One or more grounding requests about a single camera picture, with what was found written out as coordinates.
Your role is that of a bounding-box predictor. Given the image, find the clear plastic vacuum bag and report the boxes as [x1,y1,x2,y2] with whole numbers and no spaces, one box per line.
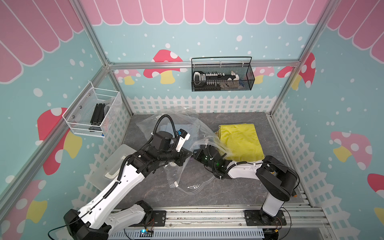
[137,107,233,195]

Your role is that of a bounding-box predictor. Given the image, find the yellow green garment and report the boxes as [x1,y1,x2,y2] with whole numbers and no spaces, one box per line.
[218,124,265,162]

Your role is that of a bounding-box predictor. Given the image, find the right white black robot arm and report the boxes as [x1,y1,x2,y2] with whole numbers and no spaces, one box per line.
[193,145,300,226]

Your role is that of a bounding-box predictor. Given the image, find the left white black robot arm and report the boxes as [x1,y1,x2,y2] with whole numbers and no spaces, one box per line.
[63,115,192,240]

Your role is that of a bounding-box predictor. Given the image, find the light blue folded garment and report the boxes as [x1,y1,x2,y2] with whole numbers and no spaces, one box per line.
[175,124,198,142]

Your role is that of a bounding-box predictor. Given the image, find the translucent plastic storage box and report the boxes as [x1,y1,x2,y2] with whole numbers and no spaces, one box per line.
[89,144,136,191]

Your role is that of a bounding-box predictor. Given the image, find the black part in white basket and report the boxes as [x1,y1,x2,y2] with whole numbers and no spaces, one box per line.
[89,104,106,132]

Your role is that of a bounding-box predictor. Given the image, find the white black items in basket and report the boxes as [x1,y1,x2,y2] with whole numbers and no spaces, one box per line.
[192,71,242,91]

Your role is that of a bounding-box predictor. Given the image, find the small green circuit board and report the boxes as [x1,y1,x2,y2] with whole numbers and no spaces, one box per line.
[139,229,154,238]

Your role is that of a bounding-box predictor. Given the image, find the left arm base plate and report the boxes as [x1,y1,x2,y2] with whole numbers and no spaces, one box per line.
[126,210,167,228]

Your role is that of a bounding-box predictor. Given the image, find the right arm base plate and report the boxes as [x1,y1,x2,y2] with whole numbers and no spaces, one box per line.
[244,210,287,227]

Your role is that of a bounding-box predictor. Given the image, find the white wire mesh basket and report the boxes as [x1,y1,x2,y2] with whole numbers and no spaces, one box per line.
[63,82,122,138]

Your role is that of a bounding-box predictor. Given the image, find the black wire mesh basket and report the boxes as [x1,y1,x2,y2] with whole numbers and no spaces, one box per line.
[191,57,255,92]

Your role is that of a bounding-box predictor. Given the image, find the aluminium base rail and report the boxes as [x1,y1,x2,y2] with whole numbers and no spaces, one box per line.
[110,204,336,240]

